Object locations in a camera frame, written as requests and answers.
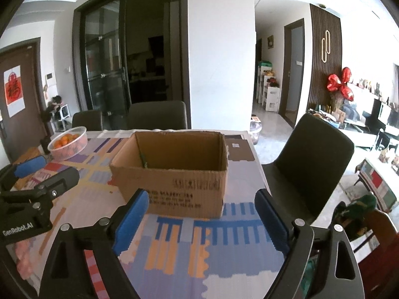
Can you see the green lollipop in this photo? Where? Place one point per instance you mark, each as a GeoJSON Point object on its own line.
{"type": "Point", "coordinates": [143, 160]}

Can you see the dark chair far left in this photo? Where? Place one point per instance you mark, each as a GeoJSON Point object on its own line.
{"type": "Point", "coordinates": [92, 120]}

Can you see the dark chair behind box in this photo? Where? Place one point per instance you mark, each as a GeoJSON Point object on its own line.
{"type": "Point", "coordinates": [162, 115]}

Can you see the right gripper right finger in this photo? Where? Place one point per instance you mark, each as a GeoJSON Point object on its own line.
{"type": "Point", "coordinates": [319, 262]}

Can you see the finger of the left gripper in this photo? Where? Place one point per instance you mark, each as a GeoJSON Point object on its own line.
{"type": "Point", "coordinates": [30, 166]}
{"type": "Point", "coordinates": [58, 184]}

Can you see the dark chair right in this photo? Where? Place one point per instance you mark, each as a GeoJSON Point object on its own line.
{"type": "Point", "coordinates": [306, 172]}

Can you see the brown entrance door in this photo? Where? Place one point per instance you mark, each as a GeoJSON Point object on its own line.
{"type": "Point", "coordinates": [25, 129]}

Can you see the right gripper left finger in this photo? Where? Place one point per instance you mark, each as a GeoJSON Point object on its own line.
{"type": "Point", "coordinates": [66, 273]}

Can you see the dark glass sliding door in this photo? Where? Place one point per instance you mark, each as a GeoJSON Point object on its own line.
{"type": "Point", "coordinates": [127, 52]}

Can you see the brown cardboard box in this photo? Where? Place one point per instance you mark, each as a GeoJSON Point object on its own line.
{"type": "Point", "coordinates": [186, 175]}

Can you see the woven wicker tissue box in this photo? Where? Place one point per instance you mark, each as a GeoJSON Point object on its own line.
{"type": "Point", "coordinates": [31, 153]}

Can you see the person's left hand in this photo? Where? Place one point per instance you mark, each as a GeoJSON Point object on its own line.
{"type": "Point", "coordinates": [25, 265]}

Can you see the white basket of oranges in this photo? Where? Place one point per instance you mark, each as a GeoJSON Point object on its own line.
{"type": "Point", "coordinates": [68, 144]}

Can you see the red bow decoration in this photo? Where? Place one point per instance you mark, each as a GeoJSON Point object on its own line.
{"type": "Point", "coordinates": [341, 84]}

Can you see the white shelf unit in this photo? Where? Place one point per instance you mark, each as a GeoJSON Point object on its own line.
{"type": "Point", "coordinates": [267, 87]}

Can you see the red fu door poster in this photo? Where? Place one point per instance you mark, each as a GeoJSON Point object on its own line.
{"type": "Point", "coordinates": [13, 90]}

